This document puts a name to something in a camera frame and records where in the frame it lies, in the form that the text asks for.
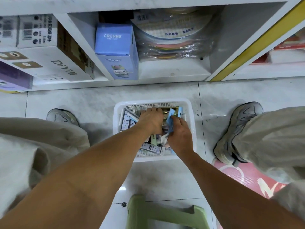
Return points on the person's left hand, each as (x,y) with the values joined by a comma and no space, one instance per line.
(151,121)

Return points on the person's right hand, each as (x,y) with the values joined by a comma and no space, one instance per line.
(181,138)

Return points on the pile of lead refill packets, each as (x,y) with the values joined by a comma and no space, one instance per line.
(128,119)

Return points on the white plastic basket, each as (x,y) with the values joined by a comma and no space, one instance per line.
(188,109)

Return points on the white shelf with yellow trim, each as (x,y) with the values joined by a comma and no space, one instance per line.
(167,69)

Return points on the person's right forearm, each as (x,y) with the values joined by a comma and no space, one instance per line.
(238,198)

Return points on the person's left forearm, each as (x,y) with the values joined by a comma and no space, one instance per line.
(86,183)

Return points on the grey sneaker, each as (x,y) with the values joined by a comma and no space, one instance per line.
(62,116)
(238,131)

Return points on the red floor sticker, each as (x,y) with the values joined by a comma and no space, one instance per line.
(248,178)

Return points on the green plastic stool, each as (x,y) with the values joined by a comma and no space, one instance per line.
(162,214)

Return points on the blue small carton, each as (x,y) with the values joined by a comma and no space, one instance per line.
(117,50)

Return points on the stack of wrapped discs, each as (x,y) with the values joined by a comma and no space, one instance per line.
(174,33)

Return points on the large white cardboard box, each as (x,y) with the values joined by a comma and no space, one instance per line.
(52,62)

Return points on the red white flat box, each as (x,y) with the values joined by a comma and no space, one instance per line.
(286,54)

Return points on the purple box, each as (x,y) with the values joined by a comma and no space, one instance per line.
(14,76)

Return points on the white barcode box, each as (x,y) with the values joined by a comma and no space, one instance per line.
(8,33)

